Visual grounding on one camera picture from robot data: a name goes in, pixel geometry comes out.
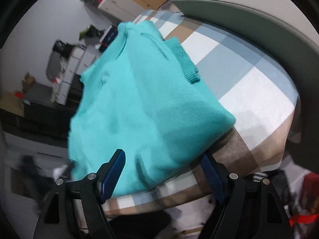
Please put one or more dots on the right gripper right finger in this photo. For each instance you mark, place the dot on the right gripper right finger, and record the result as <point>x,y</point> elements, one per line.
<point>243,208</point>

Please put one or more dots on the white drawer desk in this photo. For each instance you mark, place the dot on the white drawer desk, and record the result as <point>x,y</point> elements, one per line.
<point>71,63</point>

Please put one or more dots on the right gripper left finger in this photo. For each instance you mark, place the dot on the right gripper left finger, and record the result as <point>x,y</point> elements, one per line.
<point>58,216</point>

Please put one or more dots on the white upright suitcase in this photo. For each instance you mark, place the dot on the white upright suitcase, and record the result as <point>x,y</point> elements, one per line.
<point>123,10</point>

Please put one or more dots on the grey arched mirror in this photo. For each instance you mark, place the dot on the grey arched mirror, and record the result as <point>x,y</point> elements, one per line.
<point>52,69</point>

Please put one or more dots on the black shoe box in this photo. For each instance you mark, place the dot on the black shoe box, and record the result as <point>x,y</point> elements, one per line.
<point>108,38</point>

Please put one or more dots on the dark flower bouquet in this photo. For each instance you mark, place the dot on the dark flower bouquet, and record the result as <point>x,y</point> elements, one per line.
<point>91,32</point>

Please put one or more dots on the teal fleece jacket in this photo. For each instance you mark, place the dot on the teal fleece jacket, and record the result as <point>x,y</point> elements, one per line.
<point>144,95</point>

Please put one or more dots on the checkered bed blanket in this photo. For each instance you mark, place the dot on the checkered bed blanket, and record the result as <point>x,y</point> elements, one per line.
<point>247,82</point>

